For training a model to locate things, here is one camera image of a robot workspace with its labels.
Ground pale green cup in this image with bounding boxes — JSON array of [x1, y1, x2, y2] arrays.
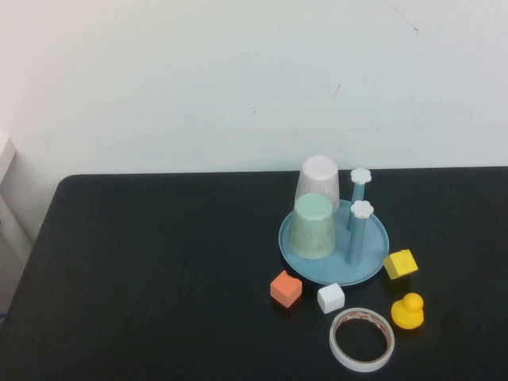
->
[[287, 193, 336, 260]]

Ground pale pink speckled cup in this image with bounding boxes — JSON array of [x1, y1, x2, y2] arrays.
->
[[293, 155, 341, 214]]

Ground blue cup stand with pegs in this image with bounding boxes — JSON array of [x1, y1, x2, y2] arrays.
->
[[278, 167, 390, 286]]

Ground orange foam cube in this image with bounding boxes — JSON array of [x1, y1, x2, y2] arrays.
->
[[269, 270, 303, 309]]

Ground white foam cube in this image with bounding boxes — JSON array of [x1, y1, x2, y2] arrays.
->
[[317, 283, 344, 314]]

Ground yellow foam cube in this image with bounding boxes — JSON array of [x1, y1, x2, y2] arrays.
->
[[382, 248, 418, 280]]

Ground white tape roll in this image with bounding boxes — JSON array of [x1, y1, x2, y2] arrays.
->
[[329, 306, 395, 373]]

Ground yellow rubber duck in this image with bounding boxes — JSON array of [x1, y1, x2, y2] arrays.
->
[[390, 292, 425, 330]]

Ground white cabinet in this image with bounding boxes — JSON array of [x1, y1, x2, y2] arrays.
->
[[0, 133, 35, 318]]

